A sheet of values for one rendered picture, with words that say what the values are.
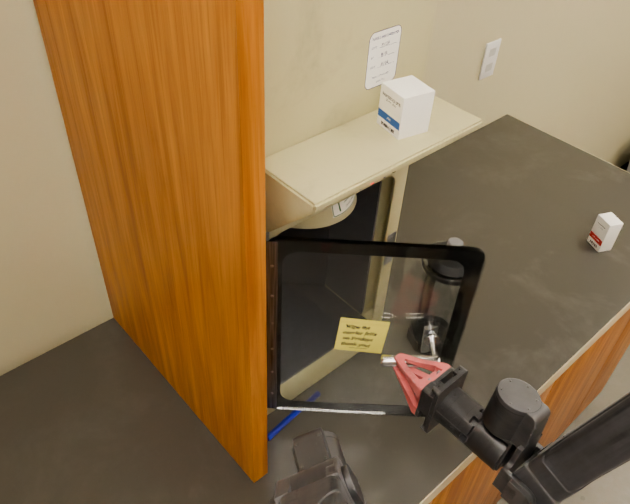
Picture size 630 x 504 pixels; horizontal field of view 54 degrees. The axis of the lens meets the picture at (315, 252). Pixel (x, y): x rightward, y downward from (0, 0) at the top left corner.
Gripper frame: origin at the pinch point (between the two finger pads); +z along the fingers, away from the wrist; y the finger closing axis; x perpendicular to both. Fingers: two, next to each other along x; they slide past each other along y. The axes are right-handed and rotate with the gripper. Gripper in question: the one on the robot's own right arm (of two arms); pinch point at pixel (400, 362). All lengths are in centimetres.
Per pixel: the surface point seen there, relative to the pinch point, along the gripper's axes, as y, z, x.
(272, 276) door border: 12.2, 16.9, 11.2
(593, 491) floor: -120, -27, -93
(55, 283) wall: -14, 62, 29
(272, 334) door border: -0.5, 16.7, 11.3
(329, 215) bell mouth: 13.2, 21.1, -3.6
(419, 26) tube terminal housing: 41.1, 19.6, -16.2
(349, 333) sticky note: 0.8, 8.6, 2.5
